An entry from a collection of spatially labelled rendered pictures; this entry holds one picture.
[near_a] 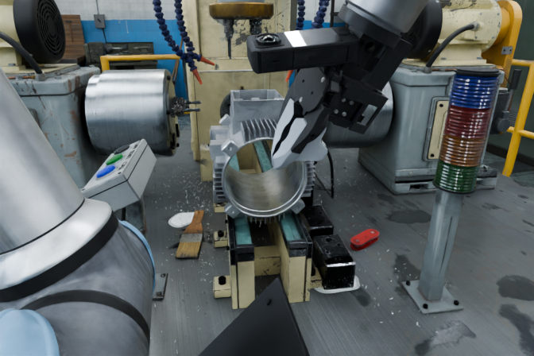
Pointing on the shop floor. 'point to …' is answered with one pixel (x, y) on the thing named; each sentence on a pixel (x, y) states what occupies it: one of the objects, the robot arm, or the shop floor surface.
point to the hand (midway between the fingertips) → (273, 159)
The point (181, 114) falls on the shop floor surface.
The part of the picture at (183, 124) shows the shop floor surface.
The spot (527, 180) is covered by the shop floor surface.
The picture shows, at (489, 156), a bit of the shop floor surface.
